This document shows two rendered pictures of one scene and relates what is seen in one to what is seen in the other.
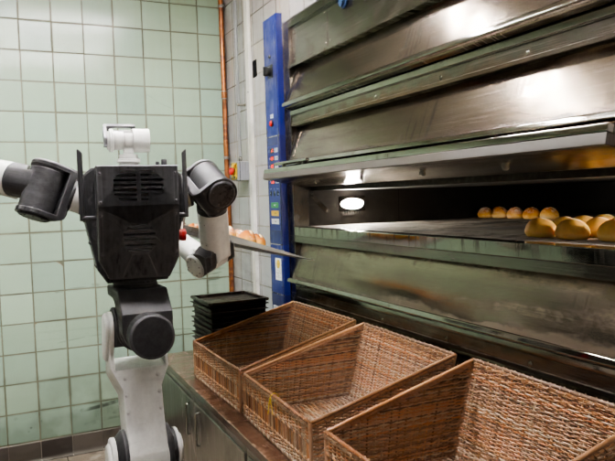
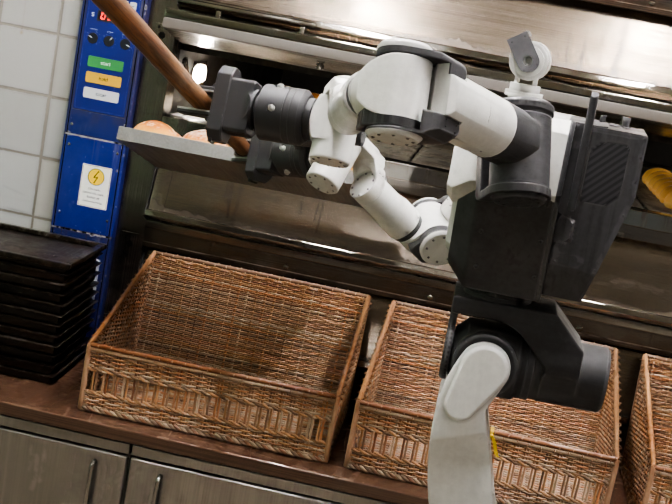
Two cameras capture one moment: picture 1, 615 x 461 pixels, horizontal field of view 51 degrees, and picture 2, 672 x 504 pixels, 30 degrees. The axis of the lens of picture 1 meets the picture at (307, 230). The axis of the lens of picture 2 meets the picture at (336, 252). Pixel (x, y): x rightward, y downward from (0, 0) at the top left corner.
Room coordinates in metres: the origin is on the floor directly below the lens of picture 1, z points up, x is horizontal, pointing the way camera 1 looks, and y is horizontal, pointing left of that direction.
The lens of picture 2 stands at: (0.93, 2.43, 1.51)
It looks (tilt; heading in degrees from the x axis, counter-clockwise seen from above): 11 degrees down; 301
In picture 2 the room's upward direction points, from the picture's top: 11 degrees clockwise
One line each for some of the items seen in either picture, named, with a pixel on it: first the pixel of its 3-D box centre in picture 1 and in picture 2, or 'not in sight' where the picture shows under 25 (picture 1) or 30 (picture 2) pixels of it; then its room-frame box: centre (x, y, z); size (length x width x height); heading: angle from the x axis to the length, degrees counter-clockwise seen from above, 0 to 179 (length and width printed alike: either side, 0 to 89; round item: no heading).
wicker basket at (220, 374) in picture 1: (270, 348); (233, 348); (2.52, 0.16, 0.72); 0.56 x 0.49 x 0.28; 26
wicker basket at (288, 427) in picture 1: (341, 387); (489, 404); (1.98, -0.09, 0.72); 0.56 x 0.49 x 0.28; 24
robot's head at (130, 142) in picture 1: (130, 144); (529, 67); (1.80, 0.48, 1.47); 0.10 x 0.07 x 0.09; 111
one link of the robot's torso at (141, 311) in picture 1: (141, 317); (526, 348); (1.71, 0.45, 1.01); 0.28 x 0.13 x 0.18; 25
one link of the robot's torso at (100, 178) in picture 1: (134, 218); (541, 193); (1.74, 0.47, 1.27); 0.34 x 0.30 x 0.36; 111
